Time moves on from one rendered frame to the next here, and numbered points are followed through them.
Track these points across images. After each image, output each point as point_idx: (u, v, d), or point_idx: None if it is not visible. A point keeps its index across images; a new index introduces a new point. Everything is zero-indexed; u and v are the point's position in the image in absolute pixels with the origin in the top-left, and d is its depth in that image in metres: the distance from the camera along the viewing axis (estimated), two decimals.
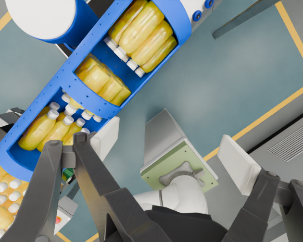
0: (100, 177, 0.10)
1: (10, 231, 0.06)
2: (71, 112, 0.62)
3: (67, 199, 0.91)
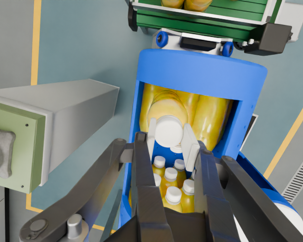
0: (143, 172, 0.11)
1: (62, 200, 0.08)
2: (170, 196, 0.41)
3: None
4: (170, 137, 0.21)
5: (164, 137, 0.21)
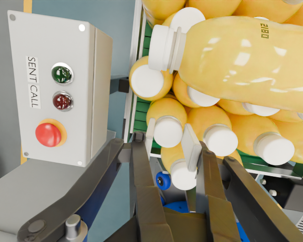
0: (141, 172, 0.11)
1: (60, 201, 0.08)
2: None
3: None
4: None
5: None
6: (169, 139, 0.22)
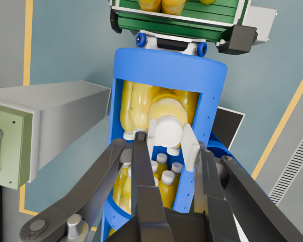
0: (143, 172, 0.11)
1: (62, 200, 0.08)
2: None
3: None
4: None
5: None
6: (169, 139, 0.22)
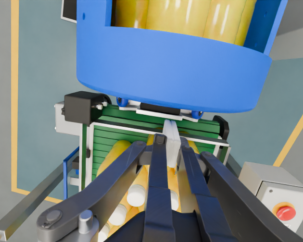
0: (157, 173, 0.11)
1: (78, 195, 0.08)
2: None
3: (257, 165, 0.41)
4: None
5: None
6: None
